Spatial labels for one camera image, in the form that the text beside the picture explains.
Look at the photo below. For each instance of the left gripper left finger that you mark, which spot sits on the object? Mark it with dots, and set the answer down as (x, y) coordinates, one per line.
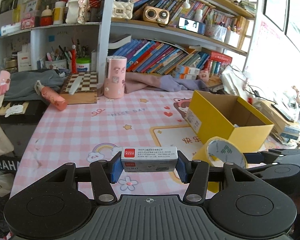
(103, 174)

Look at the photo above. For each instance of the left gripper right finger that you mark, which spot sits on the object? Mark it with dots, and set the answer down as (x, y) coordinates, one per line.
(195, 174)

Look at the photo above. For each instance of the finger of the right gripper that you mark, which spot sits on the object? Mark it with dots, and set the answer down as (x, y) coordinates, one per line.
(259, 157)

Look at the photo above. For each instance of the yellow tape roll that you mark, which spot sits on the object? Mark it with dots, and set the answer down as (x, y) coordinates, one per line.
(217, 151)

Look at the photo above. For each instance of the pink checkered tablecloth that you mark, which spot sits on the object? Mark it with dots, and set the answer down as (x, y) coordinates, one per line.
(81, 134)

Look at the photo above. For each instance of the yellow cardboard box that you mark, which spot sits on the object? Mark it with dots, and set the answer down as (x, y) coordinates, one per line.
(229, 117)

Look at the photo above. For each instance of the wooden chess board box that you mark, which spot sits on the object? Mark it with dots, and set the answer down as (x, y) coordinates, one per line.
(80, 88)

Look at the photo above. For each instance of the pink spray bottle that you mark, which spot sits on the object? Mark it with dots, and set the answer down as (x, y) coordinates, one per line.
(51, 96)

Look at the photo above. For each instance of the orange white box lower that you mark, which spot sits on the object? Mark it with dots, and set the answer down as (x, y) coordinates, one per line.
(184, 76)

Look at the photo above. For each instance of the orange white box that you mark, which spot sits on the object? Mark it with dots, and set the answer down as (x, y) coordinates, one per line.
(187, 70)
(184, 76)

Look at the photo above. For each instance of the pink purple cloth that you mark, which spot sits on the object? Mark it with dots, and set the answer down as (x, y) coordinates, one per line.
(136, 81)

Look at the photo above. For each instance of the pink pig plush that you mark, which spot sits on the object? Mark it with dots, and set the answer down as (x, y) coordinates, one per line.
(204, 75)

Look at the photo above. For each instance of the pink cylindrical container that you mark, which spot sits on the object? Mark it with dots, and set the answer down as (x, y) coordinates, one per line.
(114, 83)

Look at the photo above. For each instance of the red book stack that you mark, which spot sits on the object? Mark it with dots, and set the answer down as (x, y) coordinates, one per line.
(218, 60)

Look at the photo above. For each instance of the orange white box upper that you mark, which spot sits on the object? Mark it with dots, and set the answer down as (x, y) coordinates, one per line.
(187, 70)

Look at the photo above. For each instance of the grey clothing pile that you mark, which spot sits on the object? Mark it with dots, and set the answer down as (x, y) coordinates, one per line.
(22, 85)

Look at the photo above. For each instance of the white bookshelf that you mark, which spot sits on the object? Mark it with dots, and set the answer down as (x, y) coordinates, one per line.
(40, 29)

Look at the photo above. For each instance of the phone on shelf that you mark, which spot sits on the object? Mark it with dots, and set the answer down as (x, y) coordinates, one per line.
(191, 25)

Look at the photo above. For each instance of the gold retro radio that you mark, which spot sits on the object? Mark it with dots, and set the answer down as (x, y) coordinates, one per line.
(156, 15)

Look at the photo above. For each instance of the white quilted handbag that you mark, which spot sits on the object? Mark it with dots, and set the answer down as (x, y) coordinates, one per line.
(122, 10)

